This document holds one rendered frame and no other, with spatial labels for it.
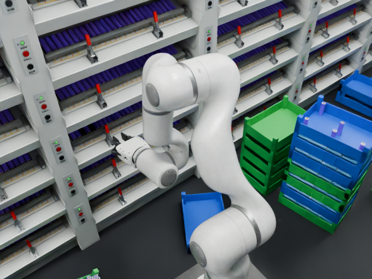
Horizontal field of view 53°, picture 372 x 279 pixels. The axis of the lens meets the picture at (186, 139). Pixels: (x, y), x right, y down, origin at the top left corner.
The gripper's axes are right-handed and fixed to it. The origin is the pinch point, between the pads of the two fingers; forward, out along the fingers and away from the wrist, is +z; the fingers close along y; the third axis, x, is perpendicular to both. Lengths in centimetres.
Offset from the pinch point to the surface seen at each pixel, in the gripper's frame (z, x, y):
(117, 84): 11.6, 15.3, 9.2
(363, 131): -46, -20, 88
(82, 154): 12.4, -6.4, -12.1
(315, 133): -37, -15, 68
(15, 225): 16, -25, -45
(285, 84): 14, -26, 110
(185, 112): 9.9, -9.0, 36.7
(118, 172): 13.7, -24.3, 0.4
